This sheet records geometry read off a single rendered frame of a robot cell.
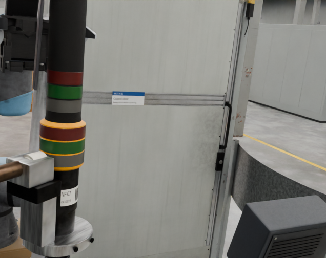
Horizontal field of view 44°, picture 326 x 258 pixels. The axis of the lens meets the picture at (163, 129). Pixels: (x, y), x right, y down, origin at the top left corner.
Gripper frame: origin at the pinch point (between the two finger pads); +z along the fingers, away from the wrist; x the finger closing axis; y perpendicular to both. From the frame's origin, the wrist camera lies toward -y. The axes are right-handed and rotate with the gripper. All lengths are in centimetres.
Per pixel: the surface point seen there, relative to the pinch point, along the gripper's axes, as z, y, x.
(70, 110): 17.3, 7.4, -0.4
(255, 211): -20, 41, -58
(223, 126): -163, 54, -147
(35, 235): 18.3, 19.1, 2.6
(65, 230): 17.1, 19.6, -0.5
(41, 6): 16.2, -1.6, 2.3
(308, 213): -17, 42, -73
